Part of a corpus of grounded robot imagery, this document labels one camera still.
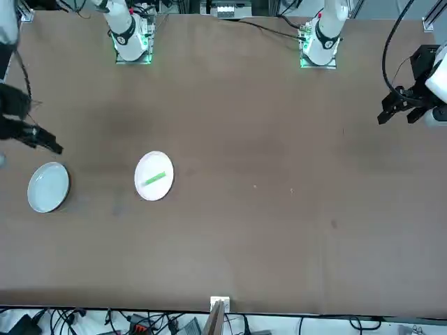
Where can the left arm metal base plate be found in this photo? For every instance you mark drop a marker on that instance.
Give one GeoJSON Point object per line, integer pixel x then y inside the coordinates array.
{"type": "Point", "coordinates": [331, 64]}

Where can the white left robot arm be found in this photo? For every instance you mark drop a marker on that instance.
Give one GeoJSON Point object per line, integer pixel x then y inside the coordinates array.
{"type": "Point", "coordinates": [326, 42]}

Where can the red black plug adapter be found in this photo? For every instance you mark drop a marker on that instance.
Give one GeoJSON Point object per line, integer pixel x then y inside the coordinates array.
{"type": "Point", "coordinates": [139, 326]}

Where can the silver corner bracket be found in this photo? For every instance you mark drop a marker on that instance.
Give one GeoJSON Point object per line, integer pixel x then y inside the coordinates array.
{"type": "Point", "coordinates": [429, 23]}
{"type": "Point", "coordinates": [28, 15]}

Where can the blue plate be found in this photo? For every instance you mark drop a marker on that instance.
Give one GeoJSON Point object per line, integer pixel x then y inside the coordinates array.
{"type": "Point", "coordinates": [47, 188]}

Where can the silver post bracket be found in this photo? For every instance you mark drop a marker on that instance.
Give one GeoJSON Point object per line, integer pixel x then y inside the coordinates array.
{"type": "Point", "coordinates": [220, 301]}

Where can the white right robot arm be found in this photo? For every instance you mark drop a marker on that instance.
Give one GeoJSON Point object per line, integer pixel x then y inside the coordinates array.
{"type": "Point", "coordinates": [125, 38]}

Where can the green marker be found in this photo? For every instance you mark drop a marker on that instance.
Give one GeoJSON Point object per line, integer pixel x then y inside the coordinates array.
{"type": "Point", "coordinates": [155, 178]}

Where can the white power strip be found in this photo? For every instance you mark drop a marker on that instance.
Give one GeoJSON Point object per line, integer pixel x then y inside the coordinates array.
{"type": "Point", "coordinates": [225, 11]}

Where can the dark grey flat box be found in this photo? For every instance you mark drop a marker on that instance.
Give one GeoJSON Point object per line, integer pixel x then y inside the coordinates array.
{"type": "Point", "coordinates": [24, 326]}

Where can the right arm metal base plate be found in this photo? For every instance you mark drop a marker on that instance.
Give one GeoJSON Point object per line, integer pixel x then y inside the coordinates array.
{"type": "Point", "coordinates": [148, 59]}

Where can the white plate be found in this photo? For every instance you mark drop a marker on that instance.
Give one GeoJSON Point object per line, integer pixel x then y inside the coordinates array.
{"type": "Point", "coordinates": [153, 164]}

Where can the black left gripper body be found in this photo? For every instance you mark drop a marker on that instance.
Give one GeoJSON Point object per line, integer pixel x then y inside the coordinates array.
{"type": "Point", "coordinates": [420, 61]}

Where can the aluminium frame post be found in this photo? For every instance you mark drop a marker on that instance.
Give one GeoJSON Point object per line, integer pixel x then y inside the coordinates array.
{"type": "Point", "coordinates": [216, 321]}

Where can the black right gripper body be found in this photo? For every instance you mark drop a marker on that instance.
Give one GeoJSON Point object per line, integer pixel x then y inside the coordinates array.
{"type": "Point", "coordinates": [14, 101]}

